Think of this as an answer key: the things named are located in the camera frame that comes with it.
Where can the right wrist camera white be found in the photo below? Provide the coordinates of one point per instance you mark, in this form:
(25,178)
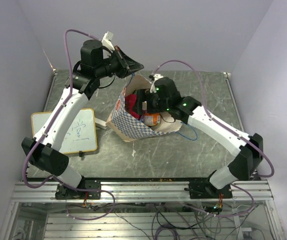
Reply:
(153,79)

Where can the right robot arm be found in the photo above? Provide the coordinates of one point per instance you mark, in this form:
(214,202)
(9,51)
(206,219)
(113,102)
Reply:
(246,149)

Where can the white marker eraser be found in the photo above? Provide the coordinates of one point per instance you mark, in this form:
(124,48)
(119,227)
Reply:
(100,123)

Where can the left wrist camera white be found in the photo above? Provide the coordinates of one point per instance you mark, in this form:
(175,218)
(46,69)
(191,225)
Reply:
(107,41)

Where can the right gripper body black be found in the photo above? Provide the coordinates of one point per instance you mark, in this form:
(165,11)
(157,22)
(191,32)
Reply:
(154,104)

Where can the small whiteboard yellow frame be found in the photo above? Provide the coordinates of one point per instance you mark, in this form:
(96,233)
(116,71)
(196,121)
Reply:
(81,135)

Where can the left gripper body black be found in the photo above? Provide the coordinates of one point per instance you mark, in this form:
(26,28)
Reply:
(116,65)

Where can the red chips packet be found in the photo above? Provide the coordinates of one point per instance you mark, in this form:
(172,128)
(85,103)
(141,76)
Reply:
(130,101)

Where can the aluminium rail frame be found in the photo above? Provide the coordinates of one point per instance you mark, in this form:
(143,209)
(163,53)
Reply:
(153,192)

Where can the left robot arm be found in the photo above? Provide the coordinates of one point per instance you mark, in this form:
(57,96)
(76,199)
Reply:
(97,61)

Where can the blue checkered paper bag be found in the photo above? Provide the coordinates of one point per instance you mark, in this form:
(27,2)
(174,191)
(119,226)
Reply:
(131,126)

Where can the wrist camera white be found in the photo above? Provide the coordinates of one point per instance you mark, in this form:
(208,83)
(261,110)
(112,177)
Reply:
(153,79)
(107,41)

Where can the orange snack packet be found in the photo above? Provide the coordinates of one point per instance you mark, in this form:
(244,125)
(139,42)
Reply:
(151,119)

